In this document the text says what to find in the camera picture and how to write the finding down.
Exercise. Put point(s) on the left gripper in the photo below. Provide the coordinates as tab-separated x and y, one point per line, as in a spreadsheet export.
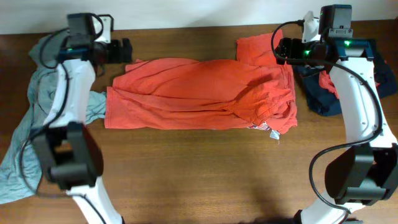
117	56

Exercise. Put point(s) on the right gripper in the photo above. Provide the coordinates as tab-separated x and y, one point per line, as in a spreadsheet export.
295	45

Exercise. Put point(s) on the orange printed t-shirt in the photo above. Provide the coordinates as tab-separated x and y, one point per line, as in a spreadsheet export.
252	91

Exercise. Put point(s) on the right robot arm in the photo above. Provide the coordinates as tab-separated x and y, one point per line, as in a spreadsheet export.
366	171

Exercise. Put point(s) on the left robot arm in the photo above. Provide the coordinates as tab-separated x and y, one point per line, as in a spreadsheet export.
67	152

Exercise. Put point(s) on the red folded garment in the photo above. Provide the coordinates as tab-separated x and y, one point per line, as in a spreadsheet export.
325	82

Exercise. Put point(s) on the navy folded garment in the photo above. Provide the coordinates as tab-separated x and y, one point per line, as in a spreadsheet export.
324	103

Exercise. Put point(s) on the grey t-shirt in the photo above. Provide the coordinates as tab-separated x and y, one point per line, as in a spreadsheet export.
40	94

